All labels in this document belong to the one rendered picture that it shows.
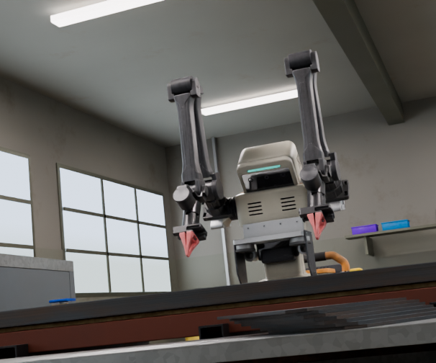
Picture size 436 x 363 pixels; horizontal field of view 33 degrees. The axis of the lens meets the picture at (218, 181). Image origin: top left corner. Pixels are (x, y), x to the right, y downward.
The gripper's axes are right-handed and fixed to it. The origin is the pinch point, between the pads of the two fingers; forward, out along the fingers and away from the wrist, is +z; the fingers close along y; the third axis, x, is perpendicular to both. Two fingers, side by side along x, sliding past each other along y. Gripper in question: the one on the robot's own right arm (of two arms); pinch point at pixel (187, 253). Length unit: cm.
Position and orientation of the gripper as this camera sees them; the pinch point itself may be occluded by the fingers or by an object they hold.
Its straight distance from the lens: 239.4
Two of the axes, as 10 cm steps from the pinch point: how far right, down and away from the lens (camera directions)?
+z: -0.6, 8.1, -5.8
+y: 9.3, -1.6, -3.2
